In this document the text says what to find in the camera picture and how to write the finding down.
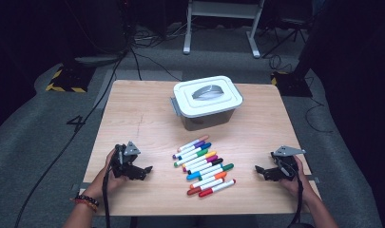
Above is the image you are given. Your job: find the light green marker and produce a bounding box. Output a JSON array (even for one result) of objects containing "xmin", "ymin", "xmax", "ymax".
[{"xmin": 173, "ymin": 148, "xmax": 209, "ymax": 168}]

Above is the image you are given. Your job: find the looped thin black cable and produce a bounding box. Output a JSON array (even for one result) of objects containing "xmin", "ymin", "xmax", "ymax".
[{"xmin": 304, "ymin": 97, "xmax": 335, "ymax": 134}]

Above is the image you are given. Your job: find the orange marker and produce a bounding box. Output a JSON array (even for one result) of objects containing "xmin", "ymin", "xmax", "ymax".
[{"xmin": 189, "ymin": 171, "xmax": 228, "ymax": 190}]

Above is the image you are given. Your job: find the person's right hand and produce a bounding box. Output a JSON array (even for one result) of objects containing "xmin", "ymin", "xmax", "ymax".
[{"xmin": 279, "ymin": 155, "xmax": 319, "ymax": 207}]

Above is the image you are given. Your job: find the long black floor cable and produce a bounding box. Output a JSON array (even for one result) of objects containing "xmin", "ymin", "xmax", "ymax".
[{"xmin": 13, "ymin": 47, "xmax": 131, "ymax": 228}]

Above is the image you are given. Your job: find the dark curtain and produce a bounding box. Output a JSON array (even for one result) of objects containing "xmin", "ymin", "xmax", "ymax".
[
  {"xmin": 0, "ymin": 0, "xmax": 67, "ymax": 137},
  {"xmin": 294, "ymin": 0, "xmax": 385, "ymax": 203}
]

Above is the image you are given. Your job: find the hand-held gripper cable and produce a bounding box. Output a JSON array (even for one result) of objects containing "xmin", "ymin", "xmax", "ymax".
[
  {"xmin": 102, "ymin": 167, "xmax": 113, "ymax": 228},
  {"xmin": 286, "ymin": 164, "xmax": 305, "ymax": 228}
]

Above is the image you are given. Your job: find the orange bead bracelet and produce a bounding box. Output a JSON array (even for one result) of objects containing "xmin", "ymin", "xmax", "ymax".
[{"xmin": 69, "ymin": 199, "xmax": 99, "ymax": 213}]

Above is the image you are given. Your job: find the clear grey storage box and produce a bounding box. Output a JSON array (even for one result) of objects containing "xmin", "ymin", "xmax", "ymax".
[{"xmin": 170, "ymin": 96, "xmax": 238, "ymax": 132}]

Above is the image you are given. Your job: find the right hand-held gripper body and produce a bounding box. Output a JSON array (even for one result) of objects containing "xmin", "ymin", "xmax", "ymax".
[{"xmin": 269, "ymin": 145, "xmax": 307, "ymax": 182}]

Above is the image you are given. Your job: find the white metal desk frame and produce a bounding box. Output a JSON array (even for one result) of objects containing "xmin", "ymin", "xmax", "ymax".
[{"xmin": 183, "ymin": 0, "xmax": 266, "ymax": 59}]

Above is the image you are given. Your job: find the tangle of floor cables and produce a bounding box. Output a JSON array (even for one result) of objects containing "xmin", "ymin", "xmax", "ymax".
[{"xmin": 129, "ymin": 23, "xmax": 189, "ymax": 49}]

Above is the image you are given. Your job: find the black marker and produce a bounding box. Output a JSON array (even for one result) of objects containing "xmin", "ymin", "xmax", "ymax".
[{"xmin": 186, "ymin": 157, "xmax": 224, "ymax": 176}]

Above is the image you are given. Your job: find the thin black floor cable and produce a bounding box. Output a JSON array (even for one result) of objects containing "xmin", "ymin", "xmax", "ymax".
[{"xmin": 134, "ymin": 51, "xmax": 183, "ymax": 83}]

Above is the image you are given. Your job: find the bright red marker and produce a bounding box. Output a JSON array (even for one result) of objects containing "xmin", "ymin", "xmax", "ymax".
[{"xmin": 198, "ymin": 179, "xmax": 237, "ymax": 199}]

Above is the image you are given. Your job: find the black base with hazard stripes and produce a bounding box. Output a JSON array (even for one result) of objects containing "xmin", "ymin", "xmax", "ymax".
[
  {"xmin": 270, "ymin": 70, "xmax": 314, "ymax": 98},
  {"xmin": 45, "ymin": 63, "xmax": 97, "ymax": 94}
]

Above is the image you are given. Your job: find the black stand pole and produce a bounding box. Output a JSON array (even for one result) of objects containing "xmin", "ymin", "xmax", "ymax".
[{"xmin": 115, "ymin": 0, "xmax": 139, "ymax": 53}]

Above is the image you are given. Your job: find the magenta marker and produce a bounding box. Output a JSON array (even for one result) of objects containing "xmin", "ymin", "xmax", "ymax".
[{"xmin": 183, "ymin": 154, "xmax": 219, "ymax": 173}]

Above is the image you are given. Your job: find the person's left hand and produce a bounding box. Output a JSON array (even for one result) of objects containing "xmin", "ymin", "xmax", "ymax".
[{"xmin": 84, "ymin": 149, "xmax": 129, "ymax": 202}]

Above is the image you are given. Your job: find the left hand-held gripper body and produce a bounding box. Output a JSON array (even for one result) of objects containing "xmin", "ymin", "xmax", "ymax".
[{"xmin": 109, "ymin": 141, "xmax": 145, "ymax": 181}]

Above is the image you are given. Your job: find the flat grey stand base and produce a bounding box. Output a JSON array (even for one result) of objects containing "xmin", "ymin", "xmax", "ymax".
[{"xmin": 73, "ymin": 54, "xmax": 122, "ymax": 68}]

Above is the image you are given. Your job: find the purple marker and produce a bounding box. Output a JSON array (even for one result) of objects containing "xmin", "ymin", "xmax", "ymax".
[{"xmin": 172, "ymin": 140, "xmax": 207, "ymax": 160}]

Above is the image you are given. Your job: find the right hand-held gripper cable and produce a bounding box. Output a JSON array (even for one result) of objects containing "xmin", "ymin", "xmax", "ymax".
[{"xmin": 286, "ymin": 164, "xmax": 305, "ymax": 228}]

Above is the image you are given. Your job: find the left hand-held gripper cable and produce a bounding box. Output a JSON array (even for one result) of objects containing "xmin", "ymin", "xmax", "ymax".
[{"xmin": 102, "ymin": 167, "xmax": 113, "ymax": 228}]

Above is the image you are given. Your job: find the dark red marker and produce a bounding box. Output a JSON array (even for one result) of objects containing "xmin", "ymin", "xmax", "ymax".
[{"xmin": 186, "ymin": 178, "xmax": 225, "ymax": 197}]

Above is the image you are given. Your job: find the yellow marker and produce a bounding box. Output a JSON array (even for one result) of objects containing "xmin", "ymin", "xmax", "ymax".
[{"xmin": 181, "ymin": 150, "xmax": 218, "ymax": 169}]

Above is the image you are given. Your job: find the coiled black cable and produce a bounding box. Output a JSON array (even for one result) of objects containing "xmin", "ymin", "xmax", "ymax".
[{"xmin": 268, "ymin": 54, "xmax": 294, "ymax": 73}]

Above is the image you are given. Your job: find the black bead bracelet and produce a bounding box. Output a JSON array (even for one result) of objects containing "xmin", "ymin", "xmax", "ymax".
[{"xmin": 74, "ymin": 194, "xmax": 100, "ymax": 207}]

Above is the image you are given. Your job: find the black tripod stand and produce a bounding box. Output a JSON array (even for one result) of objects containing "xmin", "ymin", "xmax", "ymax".
[{"xmin": 260, "ymin": 17, "xmax": 310, "ymax": 60}]

